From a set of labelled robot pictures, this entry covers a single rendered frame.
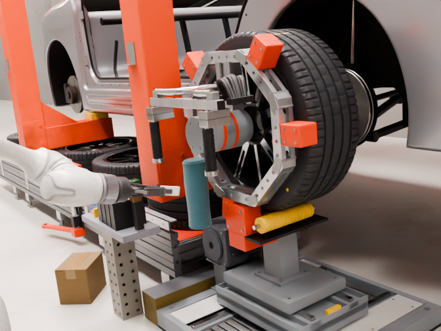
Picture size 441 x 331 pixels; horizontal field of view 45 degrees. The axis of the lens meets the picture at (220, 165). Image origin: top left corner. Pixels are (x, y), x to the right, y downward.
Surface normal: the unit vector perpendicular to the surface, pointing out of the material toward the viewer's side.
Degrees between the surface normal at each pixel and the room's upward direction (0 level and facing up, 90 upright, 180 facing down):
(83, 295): 90
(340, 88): 69
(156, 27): 90
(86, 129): 90
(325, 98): 74
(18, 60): 90
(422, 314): 0
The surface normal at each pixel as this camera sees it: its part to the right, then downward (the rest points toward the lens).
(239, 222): -0.81, 0.20
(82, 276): -0.13, 0.22
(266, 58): 0.53, 0.66
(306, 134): 0.58, 0.12
